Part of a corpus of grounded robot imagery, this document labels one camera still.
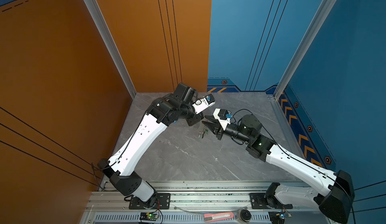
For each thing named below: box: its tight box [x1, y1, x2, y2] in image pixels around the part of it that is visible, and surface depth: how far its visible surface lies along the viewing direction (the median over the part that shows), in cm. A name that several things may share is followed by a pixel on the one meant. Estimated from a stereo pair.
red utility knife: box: [204, 211, 235, 223], surface depth 71 cm
